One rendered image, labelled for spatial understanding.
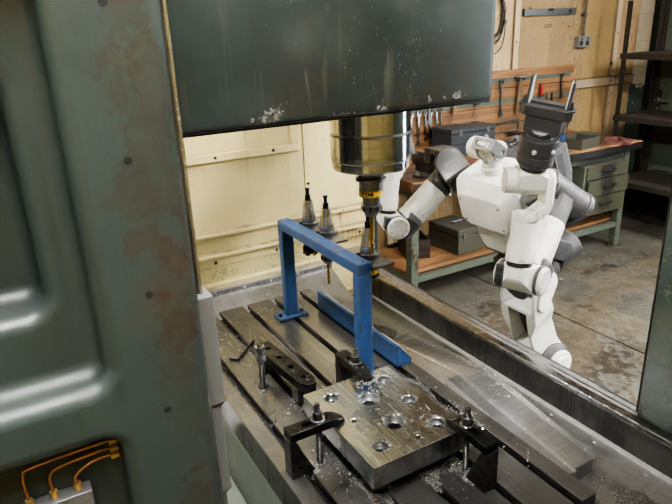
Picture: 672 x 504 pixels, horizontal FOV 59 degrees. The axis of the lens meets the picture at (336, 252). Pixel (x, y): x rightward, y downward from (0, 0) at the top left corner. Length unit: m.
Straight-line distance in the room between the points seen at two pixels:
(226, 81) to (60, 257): 0.37
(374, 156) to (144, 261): 0.57
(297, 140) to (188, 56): 1.37
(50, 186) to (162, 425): 0.32
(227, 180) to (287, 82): 1.24
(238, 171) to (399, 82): 1.19
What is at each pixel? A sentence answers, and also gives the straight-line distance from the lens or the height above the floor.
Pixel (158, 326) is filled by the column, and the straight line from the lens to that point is 0.74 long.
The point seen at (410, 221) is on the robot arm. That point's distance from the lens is 2.02.
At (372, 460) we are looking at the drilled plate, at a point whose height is 0.99.
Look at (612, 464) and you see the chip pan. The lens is 1.82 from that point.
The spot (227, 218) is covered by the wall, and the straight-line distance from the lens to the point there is 2.21.
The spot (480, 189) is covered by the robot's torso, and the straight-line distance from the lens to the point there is 1.87.
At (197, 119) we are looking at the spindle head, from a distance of 0.93.
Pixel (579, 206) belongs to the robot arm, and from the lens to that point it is 1.77.
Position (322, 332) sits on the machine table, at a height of 0.90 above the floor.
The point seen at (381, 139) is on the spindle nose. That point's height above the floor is 1.57.
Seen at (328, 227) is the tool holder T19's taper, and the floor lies 1.24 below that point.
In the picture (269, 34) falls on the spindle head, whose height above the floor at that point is 1.76.
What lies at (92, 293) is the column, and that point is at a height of 1.50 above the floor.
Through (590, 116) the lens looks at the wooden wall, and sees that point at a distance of 6.01.
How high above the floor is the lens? 1.76
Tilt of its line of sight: 20 degrees down
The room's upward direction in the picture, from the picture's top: 2 degrees counter-clockwise
